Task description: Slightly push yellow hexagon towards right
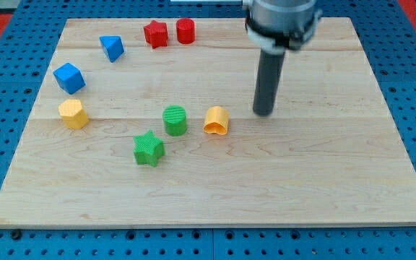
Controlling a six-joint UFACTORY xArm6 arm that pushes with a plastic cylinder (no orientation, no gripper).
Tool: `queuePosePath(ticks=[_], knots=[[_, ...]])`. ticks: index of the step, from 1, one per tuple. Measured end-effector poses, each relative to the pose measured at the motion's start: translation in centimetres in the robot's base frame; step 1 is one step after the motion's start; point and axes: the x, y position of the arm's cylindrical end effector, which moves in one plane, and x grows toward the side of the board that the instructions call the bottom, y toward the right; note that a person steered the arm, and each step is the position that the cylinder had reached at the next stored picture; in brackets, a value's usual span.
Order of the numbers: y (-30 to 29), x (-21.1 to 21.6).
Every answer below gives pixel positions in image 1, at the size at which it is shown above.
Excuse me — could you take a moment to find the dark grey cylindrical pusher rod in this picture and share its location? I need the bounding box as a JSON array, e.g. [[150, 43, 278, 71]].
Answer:
[[253, 50, 285, 117]]

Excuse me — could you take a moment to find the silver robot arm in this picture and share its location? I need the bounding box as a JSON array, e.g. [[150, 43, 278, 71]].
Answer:
[[243, 0, 322, 116]]

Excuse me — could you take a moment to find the yellow hexagon block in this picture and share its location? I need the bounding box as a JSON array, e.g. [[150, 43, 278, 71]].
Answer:
[[58, 99, 89, 129]]

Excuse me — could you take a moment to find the red cylinder block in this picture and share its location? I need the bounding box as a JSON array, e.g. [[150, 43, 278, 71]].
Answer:
[[175, 18, 196, 44]]

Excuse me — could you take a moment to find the green cylinder block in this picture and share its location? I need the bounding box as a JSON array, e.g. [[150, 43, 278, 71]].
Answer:
[[162, 105, 187, 137]]

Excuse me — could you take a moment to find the red star block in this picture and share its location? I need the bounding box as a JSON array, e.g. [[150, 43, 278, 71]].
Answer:
[[143, 20, 168, 48]]

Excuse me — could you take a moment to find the wooden board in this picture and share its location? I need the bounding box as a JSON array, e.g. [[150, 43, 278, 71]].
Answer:
[[0, 17, 416, 230]]

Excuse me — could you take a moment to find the green star block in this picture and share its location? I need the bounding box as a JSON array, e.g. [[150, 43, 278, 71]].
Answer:
[[133, 130, 165, 167]]

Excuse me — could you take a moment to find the blue triangle block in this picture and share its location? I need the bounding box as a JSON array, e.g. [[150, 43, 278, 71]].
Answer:
[[99, 35, 124, 63]]

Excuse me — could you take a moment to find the blue cube block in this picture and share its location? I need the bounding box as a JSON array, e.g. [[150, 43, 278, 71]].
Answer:
[[53, 63, 86, 95]]

